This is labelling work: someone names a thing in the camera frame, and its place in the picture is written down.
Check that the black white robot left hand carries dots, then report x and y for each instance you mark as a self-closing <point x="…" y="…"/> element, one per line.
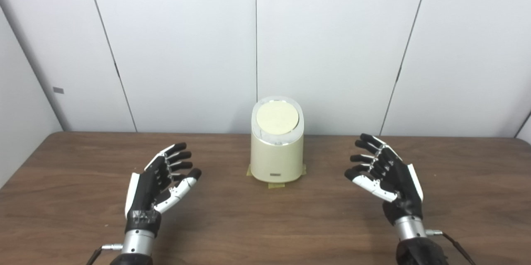
<point x="145" y="192"/>

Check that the small grey wall label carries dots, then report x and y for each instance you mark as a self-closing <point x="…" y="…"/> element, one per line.
<point x="58" y="90"/>

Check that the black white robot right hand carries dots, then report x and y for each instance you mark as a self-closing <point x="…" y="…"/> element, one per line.
<point x="402" y="186"/>

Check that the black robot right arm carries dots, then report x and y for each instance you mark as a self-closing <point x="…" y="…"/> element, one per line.
<point x="415" y="248"/>

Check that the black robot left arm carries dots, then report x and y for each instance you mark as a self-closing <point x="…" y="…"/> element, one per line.
<point x="137" y="244"/>

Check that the cream round bin lid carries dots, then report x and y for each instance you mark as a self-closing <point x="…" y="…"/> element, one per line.
<point x="277" y="117"/>

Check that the cream-colored round bin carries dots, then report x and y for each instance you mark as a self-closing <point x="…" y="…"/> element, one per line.
<point x="277" y="159"/>

